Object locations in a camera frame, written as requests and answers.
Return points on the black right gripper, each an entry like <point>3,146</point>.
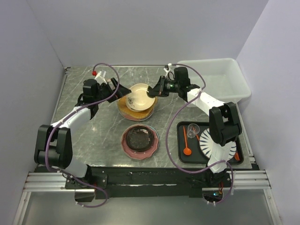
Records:
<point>159,89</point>

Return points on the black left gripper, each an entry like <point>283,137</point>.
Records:
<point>121,92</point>

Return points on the woven orange bamboo tray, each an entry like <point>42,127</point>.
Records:
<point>122,102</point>

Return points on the cream plate with black flowers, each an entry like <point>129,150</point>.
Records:
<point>138,100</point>

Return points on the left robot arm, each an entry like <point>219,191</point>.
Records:
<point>54,142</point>

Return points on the orange utensil under arm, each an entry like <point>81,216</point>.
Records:
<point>236,156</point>

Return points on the white plastic bin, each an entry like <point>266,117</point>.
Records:
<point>223,77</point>

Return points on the pink and cream plate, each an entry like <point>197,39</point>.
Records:
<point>135,116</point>

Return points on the black speckled square plate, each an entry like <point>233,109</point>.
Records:
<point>139,138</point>

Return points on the clear plastic cup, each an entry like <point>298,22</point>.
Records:
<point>192,130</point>

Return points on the light blue plate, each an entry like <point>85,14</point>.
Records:
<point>156,139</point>

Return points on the pink scalloped plate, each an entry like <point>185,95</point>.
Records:
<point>132,153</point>

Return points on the orange plastic spoon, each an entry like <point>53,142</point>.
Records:
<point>187,151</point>

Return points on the white plate with blue stripes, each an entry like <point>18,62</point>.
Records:
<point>206,143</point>

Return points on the black serving tray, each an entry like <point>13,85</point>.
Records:
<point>195,150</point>

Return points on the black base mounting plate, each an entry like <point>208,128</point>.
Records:
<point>113,182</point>

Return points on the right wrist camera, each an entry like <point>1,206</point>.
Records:
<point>170,86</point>

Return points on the aluminium frame rail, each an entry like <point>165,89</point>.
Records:
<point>55,182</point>

